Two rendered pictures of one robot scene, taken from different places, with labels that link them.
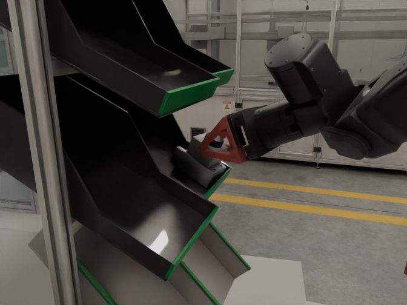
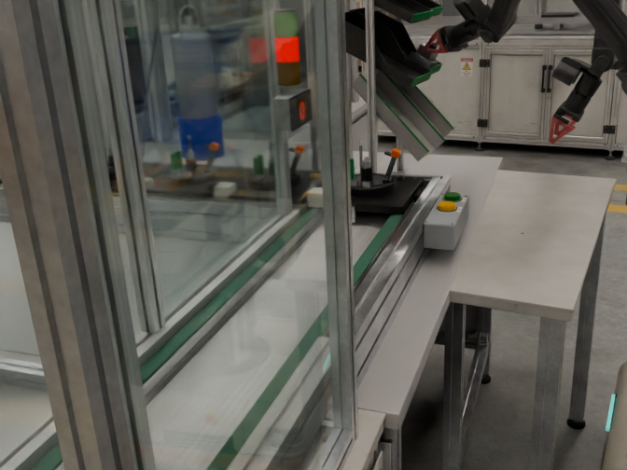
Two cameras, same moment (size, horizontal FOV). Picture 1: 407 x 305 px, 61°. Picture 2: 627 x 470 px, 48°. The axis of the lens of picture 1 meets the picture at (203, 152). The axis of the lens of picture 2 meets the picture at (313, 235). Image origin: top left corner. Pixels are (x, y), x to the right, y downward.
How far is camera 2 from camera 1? 1.60 m
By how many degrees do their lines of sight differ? 10
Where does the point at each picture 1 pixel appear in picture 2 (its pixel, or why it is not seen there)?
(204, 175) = (426, 63)
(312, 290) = not seen: hidden behind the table
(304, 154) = (589, 138)
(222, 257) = (437, 123)
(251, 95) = (504, 47)
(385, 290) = not seen: outside the picture
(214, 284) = not seen: hidden behind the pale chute
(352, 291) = (610, 276)
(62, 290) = (371, 93)
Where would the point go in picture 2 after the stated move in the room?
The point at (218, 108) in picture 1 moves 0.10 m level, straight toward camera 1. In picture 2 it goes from (453, 69) to (453, 71)
